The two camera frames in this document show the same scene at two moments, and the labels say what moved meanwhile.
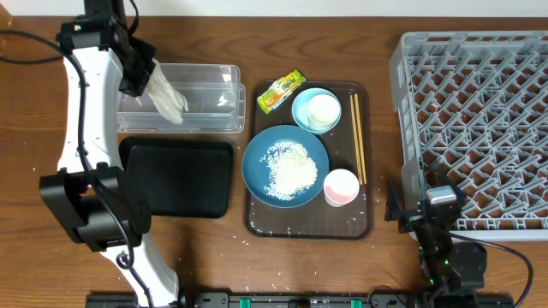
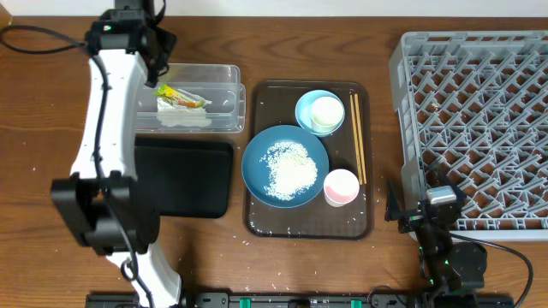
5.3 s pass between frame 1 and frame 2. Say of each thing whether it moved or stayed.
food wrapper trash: moved
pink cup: stayed
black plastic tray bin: stayed
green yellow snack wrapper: moved
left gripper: moved
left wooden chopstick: stayed
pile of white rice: stayed
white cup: stayed
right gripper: stayed
